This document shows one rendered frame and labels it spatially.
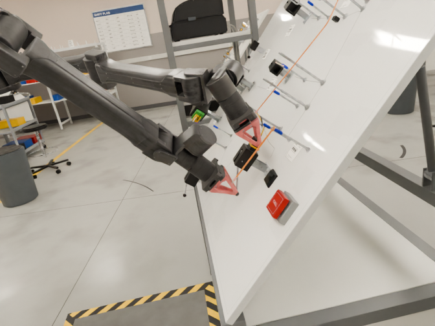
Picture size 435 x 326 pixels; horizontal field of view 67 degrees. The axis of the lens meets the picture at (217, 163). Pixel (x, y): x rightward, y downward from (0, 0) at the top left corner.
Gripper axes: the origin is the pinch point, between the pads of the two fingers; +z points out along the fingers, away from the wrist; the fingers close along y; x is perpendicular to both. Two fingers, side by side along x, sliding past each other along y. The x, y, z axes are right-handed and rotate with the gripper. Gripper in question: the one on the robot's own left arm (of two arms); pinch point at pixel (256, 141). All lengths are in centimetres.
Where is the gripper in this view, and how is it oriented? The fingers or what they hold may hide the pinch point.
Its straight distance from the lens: 86.8
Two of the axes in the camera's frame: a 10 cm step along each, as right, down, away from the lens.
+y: -1.0, -4.1, 9.1
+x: -8.3, 5.3, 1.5
